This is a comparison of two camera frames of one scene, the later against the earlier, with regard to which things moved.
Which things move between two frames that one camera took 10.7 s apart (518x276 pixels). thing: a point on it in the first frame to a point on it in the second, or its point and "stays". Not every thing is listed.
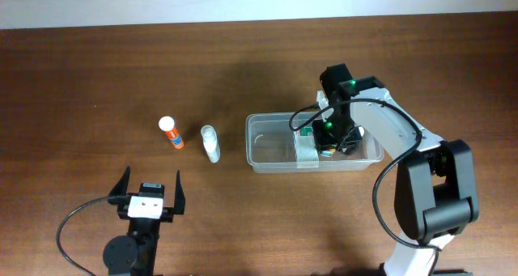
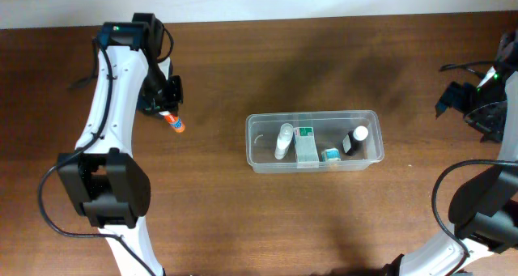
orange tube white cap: (166, 123) to (174, 121)
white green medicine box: (306, 153) stays
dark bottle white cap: (354, 141) stays
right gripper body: (334, 131) to (486, 107)
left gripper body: (167, 215) to (161, 94)
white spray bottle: (210, 143) to (283, 142)
